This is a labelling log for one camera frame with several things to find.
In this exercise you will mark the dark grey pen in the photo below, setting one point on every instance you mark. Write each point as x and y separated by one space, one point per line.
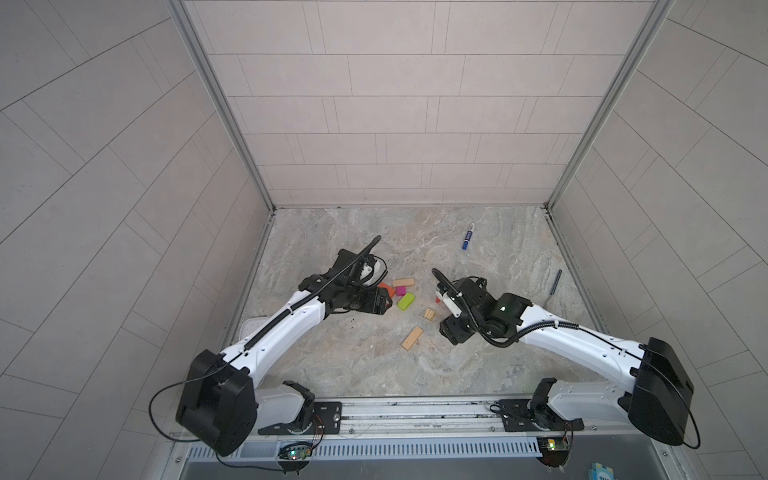
555 282

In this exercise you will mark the natural wood block 31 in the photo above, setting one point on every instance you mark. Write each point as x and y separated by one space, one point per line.
406 282

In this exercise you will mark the right circuit board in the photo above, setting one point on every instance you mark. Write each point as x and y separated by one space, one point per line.
555 452

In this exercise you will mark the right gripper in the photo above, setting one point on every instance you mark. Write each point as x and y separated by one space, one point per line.
449 331

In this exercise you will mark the left circuit board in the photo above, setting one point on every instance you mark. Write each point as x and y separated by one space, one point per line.
298 451

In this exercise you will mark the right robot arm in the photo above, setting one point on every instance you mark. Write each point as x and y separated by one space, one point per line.
643 384

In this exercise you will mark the circuit board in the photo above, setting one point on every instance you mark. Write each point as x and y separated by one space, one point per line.
298 451
555 452

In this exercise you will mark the orange rectangular block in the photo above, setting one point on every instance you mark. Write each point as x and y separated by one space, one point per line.
391 291

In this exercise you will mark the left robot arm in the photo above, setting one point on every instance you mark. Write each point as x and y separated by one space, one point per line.
252 360

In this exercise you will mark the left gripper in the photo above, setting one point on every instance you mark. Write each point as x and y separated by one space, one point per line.
378 307

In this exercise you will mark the aluminium mounting rail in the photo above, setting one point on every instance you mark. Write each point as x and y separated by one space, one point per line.
404 416

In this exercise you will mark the blue marker pen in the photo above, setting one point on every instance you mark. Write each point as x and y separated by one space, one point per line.
468 236

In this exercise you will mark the light blue object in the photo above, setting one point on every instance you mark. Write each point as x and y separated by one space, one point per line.
599 471

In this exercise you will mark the white plastic lid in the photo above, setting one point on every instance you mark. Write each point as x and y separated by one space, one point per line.
251 326

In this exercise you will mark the lime green rectangular block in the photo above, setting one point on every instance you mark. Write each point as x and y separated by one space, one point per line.
406 301

